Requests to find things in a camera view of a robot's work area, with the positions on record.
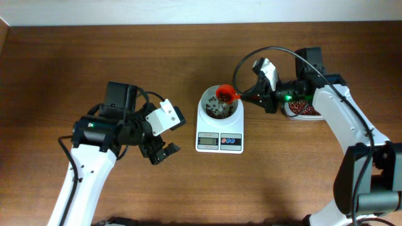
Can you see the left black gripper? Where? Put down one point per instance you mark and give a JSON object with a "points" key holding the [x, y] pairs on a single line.
{"points": [[149, 150]]}

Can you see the white digital kitchen scale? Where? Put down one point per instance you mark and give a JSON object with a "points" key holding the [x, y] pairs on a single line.
{"points": [[225, 136]]}

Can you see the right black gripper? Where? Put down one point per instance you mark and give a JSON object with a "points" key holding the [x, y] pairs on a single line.
{"points": [[270, 100]]}

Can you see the white round bowl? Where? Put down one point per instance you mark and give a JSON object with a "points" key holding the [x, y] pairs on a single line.
{"points": [[210, 92]]}

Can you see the red adzuki beans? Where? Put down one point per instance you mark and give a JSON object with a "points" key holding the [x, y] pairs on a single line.
{"points": [[302, 108]]}

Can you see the clear plastic container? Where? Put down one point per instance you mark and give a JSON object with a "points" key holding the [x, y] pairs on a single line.
{"points": [[296, 117]]}

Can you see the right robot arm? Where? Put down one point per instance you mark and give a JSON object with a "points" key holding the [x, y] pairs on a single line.
{"points": [[368, 183]]}

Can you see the orange plastic measuring scoop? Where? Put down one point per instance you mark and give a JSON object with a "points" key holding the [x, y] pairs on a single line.
{"points": [[227, 94]]}

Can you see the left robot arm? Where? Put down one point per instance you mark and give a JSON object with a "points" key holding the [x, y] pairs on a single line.
{"points": [[102, 137]]}

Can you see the beans in white bowl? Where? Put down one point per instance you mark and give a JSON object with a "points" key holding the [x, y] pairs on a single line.
{"points": [[218, 109]]}

